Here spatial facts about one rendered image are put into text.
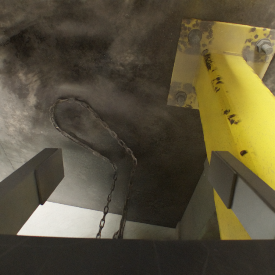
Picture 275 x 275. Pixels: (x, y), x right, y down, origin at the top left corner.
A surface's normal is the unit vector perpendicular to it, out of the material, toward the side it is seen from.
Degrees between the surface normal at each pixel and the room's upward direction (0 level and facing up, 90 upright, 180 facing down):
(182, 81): 0
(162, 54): 0
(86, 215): 90
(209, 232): 0
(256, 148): 90
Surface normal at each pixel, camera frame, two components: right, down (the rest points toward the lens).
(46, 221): 0.07, -0.75
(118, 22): -0.14, 0.64
